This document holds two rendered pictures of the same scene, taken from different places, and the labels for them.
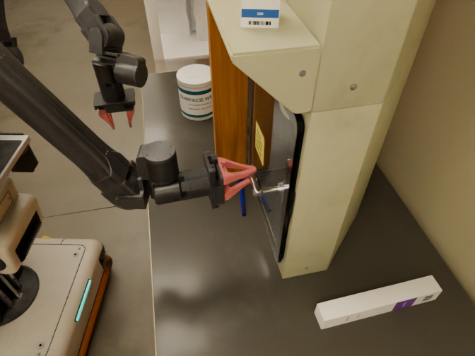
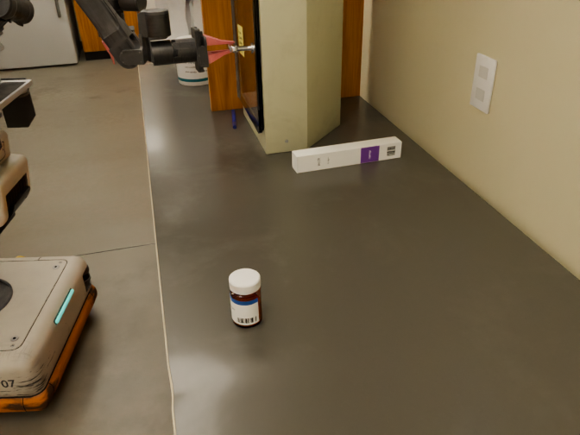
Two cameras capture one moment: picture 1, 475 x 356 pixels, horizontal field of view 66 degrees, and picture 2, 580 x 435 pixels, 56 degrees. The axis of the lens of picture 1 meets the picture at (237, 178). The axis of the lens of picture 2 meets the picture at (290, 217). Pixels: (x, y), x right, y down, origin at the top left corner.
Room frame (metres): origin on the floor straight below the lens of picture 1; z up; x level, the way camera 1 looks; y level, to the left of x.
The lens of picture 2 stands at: (-0.88, -0.11, 1.52)
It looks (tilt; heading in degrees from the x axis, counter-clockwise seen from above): 31 degrees down; 358
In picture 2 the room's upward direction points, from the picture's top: 1 degrees counter-clockwise
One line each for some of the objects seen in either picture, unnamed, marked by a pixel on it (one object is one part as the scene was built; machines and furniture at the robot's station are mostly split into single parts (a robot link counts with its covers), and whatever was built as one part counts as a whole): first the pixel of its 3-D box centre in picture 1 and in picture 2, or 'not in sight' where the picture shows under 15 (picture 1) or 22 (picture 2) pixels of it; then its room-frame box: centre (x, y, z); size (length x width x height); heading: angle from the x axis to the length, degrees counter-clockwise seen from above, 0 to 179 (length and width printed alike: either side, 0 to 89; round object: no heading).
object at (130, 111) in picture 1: (121, 113); not in sight; (0.81, 0.31, 1.13); 0.07 x 0.07 x 0.09; 12
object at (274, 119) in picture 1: (266, 155); (245, 41); (0.58, -0.06, 1.19); 0.30 x 0.01 x 0.40; 11
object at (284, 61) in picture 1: (247, 33); not in sight; (0.57, -0.02, 1.46); 0.32 x 0.11 x 0.10; 12
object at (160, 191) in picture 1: (167, 186); (161, 50); (0.48, 0.14, 1.20); 0.07 x 0.06 x 0.07; 104
